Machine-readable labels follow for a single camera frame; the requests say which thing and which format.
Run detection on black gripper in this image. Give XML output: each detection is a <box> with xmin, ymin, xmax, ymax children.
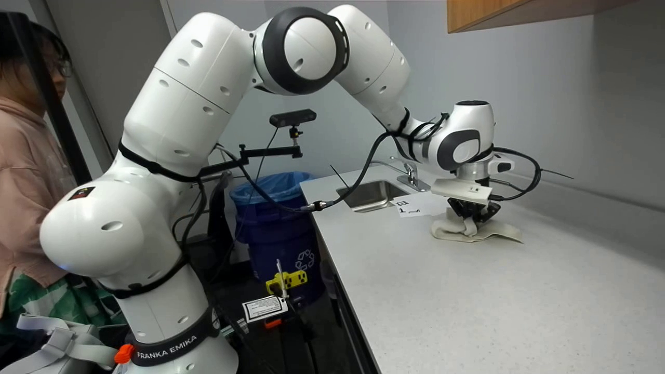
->
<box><xmin>444</xmin><ymin>195</ymin><xmax>504</xmax><ymax>237</ymax></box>

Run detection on beige cloth towel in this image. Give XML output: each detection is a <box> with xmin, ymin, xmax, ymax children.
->
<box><xmin>430</xmin><ymin>210</ymin><xmax>527</xmax><ymax>246</ymax></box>

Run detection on white printed marker paper sheets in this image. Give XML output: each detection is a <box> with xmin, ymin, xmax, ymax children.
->
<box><xmin>394</xmin><ymin>194</ymin><xmax>436</xmax><ymax>221</ymax></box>

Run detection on chrome faucet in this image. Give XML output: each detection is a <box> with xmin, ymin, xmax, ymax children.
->
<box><xmin>400</xmin><ymin>160</ymin><xmax>433</xmax><ymax>194</ymax></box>

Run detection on yellow clamp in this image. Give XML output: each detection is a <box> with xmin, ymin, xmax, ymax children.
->
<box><xmin>265</xmin><ymin>257</ymin><xmax>310</xmax><ymax>299</ymax></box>

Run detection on blue trash bin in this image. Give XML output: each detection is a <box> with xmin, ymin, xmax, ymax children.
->
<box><xmin>228</xmin><ymin>171</ymin><xmax>327</xmax><ymax>307</ymax></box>

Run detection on white label card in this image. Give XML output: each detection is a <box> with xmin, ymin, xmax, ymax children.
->
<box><xmin>240</xmin><ymin>295</ymin><xmax>292</xmax><ymax>324</ymax></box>

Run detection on green fabric bag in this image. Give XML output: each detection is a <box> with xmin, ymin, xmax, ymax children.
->
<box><xmin>7</xmin><ymin>273</ymin><xmax>128</xmax><ymax>332</ymax></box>

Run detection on black slanted pole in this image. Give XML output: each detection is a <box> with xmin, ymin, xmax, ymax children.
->
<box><xmin>10</xmin><ymin>10</ymin><xmax>95</xmax><ymax>184</ymax></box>

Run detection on person in pink shirt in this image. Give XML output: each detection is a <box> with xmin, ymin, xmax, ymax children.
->
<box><xmin>0</xmin><ymin>10</ymin><xmax>80</xmax><ymax>328</ymax></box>

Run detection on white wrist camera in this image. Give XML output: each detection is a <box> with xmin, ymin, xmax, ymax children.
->
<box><xmin>485</xmin><ymin>156</ymin><xmax>518</xmax><ymax>179</ymax></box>

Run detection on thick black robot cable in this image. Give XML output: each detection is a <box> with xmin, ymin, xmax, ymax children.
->
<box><xmin>210</xmin><ymin>110</ymin><xmax>544</xmax><ymax>213</ymax></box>

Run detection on small black camera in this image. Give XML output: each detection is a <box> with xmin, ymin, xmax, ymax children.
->
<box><xmin>268</xmin><ymin>107</ymin><xmax>318</xmax><ymax>130</ymax></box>

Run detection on wooden wall cabinet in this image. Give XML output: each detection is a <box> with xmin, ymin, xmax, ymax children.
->
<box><xmin>444</xmin><ymin>0</ymin><xmax>632</xmax><ymax>35</ymax></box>

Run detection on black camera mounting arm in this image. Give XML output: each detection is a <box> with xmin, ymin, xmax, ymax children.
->
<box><xmin>200</xmin><ymin>124</ymin><xmax>306</xmax><ymax>179</ymax></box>

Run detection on grey straps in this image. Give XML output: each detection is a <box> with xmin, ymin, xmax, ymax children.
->
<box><xmin>0</xmin><ymin>313</ymin><xmax>120</xmax><ymax>374</ymax></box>

